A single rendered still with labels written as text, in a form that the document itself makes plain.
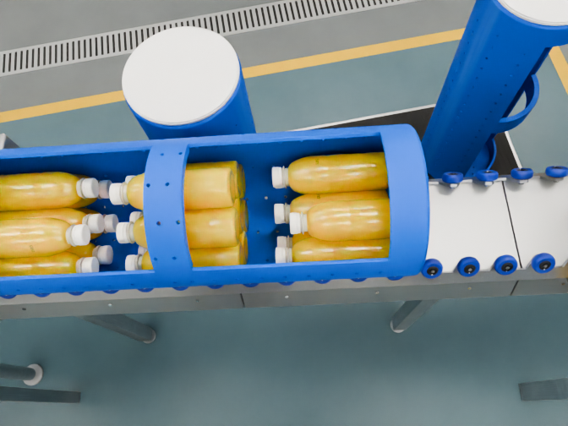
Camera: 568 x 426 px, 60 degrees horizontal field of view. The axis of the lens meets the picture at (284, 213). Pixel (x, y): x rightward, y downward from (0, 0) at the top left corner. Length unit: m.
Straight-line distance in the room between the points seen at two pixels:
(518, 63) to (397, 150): 0.67
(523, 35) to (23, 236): 1.18
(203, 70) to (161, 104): 0.13
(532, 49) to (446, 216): 0.50
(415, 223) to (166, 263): 0.42
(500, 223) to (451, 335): 0.94
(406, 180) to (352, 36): 1.85
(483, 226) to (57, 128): 2.03
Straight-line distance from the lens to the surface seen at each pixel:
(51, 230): 0.98
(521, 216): 1.20
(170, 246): 0.85
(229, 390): 1.99
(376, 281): 1.08
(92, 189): 1.02
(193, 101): 1.16
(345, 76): 2.46
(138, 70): 1.25
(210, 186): 0.86
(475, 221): 1.16
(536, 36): 1.38
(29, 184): 1.06
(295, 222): 0.88
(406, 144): 0.86
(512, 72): 1.48
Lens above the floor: 1.96
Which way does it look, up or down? 68 degrees down
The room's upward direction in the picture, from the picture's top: 10 degrees counter-clockwise
